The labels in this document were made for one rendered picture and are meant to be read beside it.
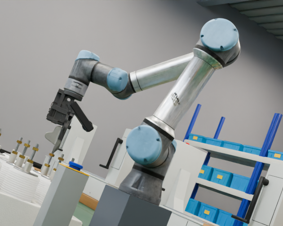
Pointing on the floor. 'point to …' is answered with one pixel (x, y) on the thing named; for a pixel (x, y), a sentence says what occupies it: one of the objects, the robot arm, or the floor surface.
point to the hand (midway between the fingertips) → (55, 150)
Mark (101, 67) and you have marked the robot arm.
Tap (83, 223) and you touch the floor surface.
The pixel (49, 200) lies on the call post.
